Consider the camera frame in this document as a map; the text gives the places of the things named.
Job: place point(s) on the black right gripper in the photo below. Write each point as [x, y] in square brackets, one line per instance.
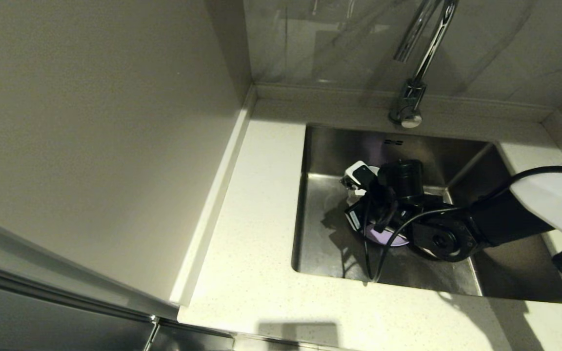
[364, 175]

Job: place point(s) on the cream round plate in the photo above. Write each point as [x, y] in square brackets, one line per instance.
[437, 197]

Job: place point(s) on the purple round plate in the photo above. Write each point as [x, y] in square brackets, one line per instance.
[381, 236]

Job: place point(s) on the glossy dark cabinet panel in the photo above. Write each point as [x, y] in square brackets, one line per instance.
[42, 321]

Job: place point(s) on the chrome gooseneck faucet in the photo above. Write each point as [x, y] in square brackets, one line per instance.
[410, 105]

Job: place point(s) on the tall grey cabinet panel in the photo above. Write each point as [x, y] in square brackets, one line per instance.
[90, 122]

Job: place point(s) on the stainless steel sink basin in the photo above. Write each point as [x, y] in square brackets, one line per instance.
[325, 253]

